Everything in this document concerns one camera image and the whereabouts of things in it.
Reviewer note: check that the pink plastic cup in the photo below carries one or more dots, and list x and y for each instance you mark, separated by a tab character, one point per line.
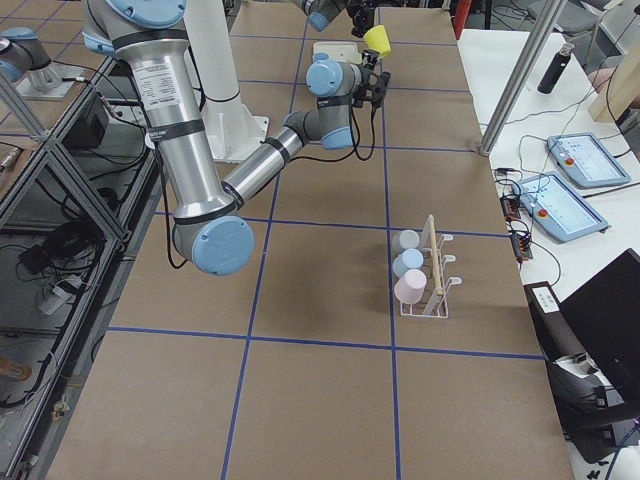
409	288

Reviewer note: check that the grey plastic cup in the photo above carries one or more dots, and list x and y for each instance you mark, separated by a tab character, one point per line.
403	240

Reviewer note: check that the white wire cup rack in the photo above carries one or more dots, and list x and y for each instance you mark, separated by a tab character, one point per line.
434	302

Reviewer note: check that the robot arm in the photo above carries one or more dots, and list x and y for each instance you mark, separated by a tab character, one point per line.
320	13
151	38

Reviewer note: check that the cream plastic tray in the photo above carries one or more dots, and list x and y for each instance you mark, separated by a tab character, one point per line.
342	51

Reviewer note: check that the black water bottle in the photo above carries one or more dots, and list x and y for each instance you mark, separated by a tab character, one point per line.
555	68

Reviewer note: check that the aluminium frame post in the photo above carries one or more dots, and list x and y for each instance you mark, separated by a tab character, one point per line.
530	52

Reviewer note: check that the blue teach pendant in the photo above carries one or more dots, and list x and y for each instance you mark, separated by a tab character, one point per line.
586	161
558	208

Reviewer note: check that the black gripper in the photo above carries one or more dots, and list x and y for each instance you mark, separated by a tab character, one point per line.
358	25
369	70

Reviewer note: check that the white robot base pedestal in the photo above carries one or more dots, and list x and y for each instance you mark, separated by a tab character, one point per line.
233	132

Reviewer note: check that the light blue plastic cup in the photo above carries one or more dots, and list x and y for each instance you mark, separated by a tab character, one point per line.
407	260

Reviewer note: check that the yellow plastic cup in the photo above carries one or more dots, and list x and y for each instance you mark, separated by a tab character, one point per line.
376	38

